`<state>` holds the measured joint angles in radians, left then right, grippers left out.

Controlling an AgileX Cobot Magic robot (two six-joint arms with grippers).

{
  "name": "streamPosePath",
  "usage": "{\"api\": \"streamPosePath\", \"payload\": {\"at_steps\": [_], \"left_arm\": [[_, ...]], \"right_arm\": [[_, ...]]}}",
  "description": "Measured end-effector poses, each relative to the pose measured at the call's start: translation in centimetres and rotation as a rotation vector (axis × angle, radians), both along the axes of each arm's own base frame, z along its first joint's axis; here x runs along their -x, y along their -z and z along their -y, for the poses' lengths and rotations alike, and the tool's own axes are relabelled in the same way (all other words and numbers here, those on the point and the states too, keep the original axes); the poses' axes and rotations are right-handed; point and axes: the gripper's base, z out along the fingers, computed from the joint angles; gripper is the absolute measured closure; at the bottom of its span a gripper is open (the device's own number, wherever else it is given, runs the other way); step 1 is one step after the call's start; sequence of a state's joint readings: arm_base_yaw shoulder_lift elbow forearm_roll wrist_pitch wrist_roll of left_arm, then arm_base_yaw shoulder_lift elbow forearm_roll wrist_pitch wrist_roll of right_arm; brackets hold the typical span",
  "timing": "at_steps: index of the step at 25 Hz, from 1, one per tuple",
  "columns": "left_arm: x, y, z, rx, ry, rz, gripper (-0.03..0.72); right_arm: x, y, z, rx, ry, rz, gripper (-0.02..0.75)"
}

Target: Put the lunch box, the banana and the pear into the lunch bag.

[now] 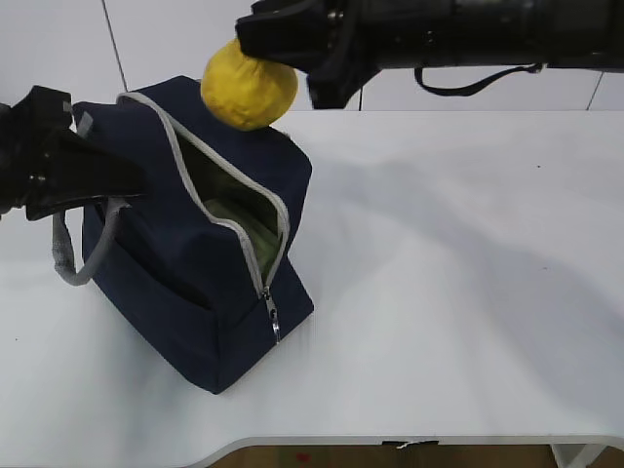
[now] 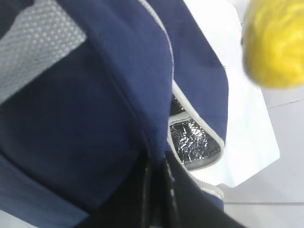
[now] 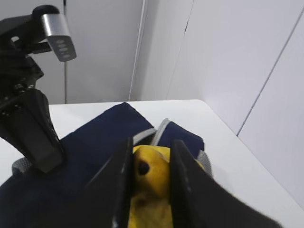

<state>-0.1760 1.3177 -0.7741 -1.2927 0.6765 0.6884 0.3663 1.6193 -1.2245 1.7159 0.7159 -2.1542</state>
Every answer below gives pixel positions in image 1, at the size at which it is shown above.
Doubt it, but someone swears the navy blue lunch bag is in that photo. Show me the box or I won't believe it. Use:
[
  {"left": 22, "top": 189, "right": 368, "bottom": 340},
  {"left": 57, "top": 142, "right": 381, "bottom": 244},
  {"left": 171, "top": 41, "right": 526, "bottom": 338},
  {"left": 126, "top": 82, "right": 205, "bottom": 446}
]
[{"left": 53, "top": 76, "right": 313, "bottom": 394}]

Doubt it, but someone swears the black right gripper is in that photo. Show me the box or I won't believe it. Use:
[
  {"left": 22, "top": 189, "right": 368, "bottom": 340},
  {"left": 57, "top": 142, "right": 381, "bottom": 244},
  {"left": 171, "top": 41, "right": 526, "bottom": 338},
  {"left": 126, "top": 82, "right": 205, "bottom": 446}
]
[{"left": 235, "top": 1, "right": 414, "bottom": 110}]

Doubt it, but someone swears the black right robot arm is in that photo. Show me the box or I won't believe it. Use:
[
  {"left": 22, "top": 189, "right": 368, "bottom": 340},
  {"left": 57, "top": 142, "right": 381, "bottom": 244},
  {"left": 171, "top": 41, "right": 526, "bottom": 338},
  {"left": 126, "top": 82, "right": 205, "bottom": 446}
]
[{"left": 235, "top": 0, "right": 623, "bottom": 109}]

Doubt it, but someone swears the white table leg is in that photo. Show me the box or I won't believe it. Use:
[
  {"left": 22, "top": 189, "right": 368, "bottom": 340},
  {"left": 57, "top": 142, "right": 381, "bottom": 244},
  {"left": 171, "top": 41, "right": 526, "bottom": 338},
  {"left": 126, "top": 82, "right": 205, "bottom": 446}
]
[{"left": 551, "top": 444, "right": 623, "bottom": 468}]

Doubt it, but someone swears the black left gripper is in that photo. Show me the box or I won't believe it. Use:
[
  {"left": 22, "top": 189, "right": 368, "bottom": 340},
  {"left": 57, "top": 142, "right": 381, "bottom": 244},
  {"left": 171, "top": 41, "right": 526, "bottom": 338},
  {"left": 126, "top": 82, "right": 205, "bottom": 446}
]
[{"left": 1, "top": 85, "right": 147, "bottom": 221}]

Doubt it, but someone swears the black cable loop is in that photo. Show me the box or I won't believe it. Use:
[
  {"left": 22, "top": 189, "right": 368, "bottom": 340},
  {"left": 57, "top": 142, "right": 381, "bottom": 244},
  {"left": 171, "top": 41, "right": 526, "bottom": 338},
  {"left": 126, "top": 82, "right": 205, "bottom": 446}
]
[{"left": 413, "top": 61, "right": 546, "bottom": 98}]

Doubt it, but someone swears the yellow pear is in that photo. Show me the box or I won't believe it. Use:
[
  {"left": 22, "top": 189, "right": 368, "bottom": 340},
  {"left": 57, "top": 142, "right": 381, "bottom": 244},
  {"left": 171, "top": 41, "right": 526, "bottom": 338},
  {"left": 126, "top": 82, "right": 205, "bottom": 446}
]
[{"left": 200, "top": 39, "right": 298, "bottom": 132}]

